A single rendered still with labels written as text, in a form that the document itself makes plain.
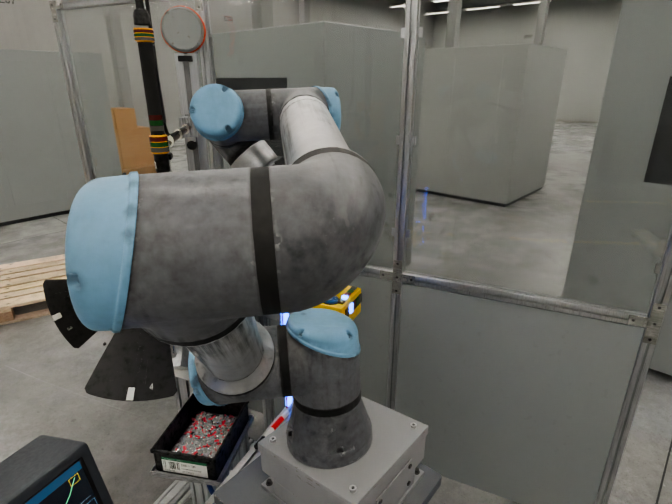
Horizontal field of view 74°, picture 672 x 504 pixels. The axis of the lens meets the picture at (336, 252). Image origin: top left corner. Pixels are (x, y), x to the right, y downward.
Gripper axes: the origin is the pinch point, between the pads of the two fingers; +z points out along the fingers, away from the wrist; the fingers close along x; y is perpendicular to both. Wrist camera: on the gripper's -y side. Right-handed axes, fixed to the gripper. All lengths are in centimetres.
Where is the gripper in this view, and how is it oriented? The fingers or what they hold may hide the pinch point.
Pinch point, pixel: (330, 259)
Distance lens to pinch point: 83.7
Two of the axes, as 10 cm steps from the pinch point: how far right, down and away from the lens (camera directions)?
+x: 5.9, -6.1, 5.2
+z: 6.4, 7.5, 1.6
